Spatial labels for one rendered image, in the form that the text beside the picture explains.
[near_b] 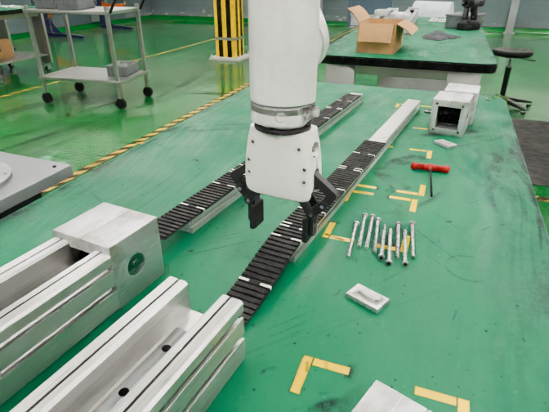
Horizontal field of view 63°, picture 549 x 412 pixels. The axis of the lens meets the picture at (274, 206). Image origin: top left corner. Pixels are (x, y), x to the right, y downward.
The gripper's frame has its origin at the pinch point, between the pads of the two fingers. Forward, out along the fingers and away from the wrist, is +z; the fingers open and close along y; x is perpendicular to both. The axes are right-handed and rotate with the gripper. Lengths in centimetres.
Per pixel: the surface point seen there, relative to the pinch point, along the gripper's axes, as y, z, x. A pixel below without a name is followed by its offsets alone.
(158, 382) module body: -4.0, -2.0, 32.0
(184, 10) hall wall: 781, 60, -1002
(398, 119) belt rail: -1, 3, -72
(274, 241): 1.3, 3.3, 0.0
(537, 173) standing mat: -56, 83, -263
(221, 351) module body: -5.0, 1.3, 24.1
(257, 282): -0.4, 4.8, 8.3
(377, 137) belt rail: 0, 3, -55
